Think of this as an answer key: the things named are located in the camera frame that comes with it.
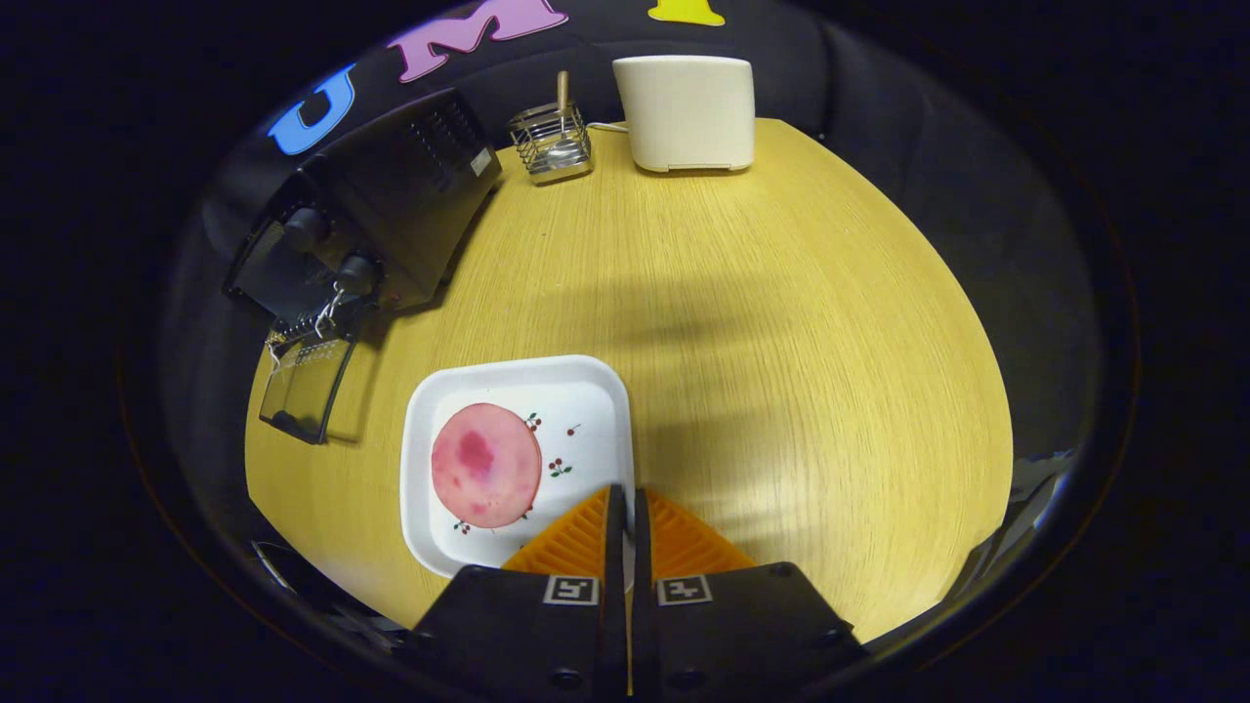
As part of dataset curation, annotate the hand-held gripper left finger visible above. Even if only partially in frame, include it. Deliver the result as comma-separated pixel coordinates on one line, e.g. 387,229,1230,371
410,485,631,699

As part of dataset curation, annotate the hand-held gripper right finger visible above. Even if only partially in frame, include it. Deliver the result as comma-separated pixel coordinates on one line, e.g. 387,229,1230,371
633,488,868,697

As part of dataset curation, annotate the pink ham slice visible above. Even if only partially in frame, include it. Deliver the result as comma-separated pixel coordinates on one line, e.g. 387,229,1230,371
431,402,543,529

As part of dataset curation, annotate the white square plate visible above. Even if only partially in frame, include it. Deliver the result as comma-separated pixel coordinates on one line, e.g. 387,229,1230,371
400,354,636,579

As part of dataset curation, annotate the black toaster oven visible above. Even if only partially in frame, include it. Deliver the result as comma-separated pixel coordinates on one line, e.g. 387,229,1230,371
223,88,504,446

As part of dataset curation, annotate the white bread toaster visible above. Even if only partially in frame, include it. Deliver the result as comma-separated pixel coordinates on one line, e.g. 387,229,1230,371
612,55,756,174

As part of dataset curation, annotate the wire utensil holder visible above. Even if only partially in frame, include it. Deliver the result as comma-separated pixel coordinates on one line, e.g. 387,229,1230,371
508,102,595,186

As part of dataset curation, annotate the wooden handled spoon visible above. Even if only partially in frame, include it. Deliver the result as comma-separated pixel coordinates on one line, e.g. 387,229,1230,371
547,70,587,172

